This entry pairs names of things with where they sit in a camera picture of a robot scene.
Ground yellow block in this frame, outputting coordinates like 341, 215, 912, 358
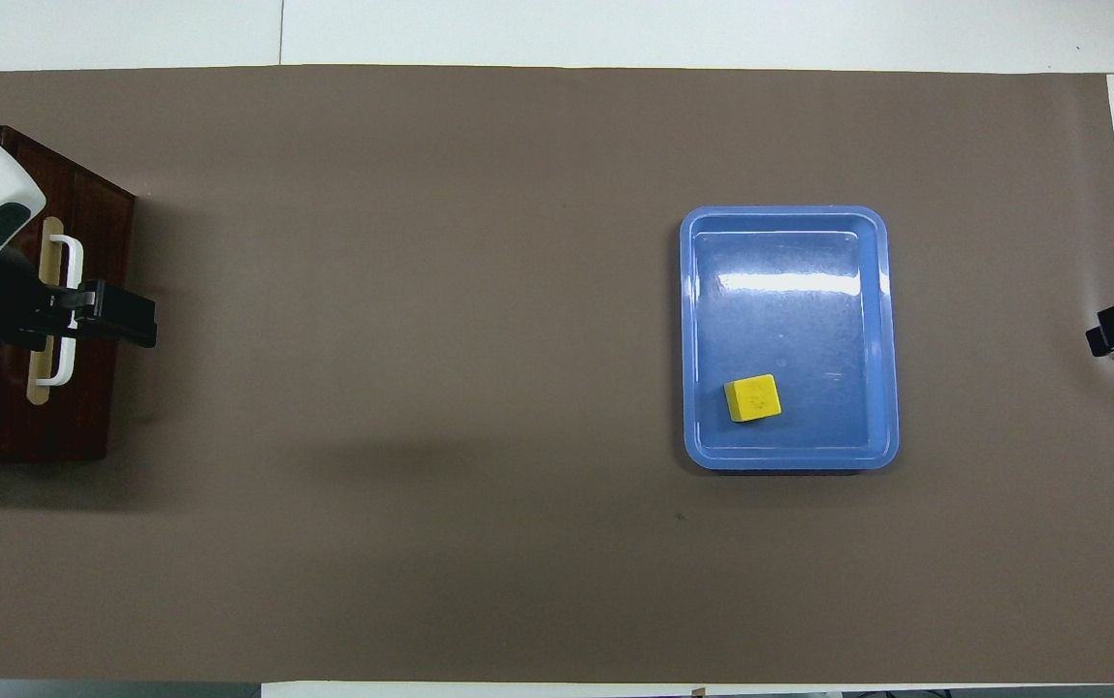
723, 373, 782, 424

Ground dark wooden cabinet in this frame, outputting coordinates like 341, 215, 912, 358
0, 124, 137, 466

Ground brown table mat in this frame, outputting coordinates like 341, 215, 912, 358
0, 64, 1114, 684

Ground blue plastic tray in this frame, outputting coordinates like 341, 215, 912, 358
679, 205, 901, 472

